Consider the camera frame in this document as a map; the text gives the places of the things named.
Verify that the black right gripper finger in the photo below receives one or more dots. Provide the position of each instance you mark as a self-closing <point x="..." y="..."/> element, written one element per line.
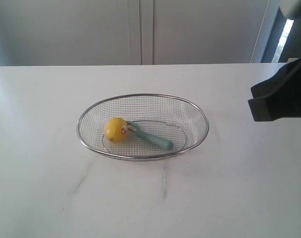
<point x="270" y="103"/>
<point x="288" y="75"/>

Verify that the yellow lemon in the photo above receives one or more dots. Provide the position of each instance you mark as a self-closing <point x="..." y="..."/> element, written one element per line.
<point x="116" y="130"/>

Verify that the teal handled vegetable peeler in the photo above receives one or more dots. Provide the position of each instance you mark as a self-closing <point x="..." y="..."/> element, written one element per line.
<point x="155" y="140"/>

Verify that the metal wire mesh basket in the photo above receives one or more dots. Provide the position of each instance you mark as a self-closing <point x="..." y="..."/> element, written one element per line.
<point x="169" y="117"/>

